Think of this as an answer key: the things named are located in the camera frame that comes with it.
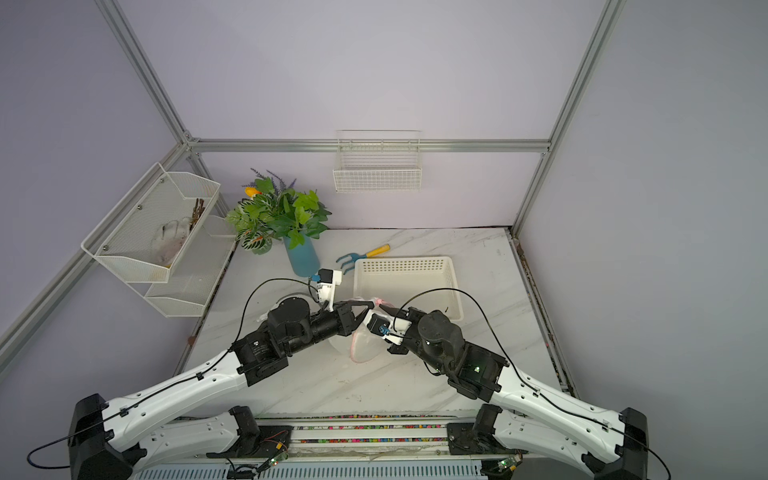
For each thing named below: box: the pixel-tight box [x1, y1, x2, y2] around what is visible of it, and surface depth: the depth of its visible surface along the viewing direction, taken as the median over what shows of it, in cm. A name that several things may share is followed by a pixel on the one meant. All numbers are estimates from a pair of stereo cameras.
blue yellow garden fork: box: [336, 244, 391, 275], surface depth 114 cm
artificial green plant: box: [226, 177, 332, 256], surface depth 82 cm
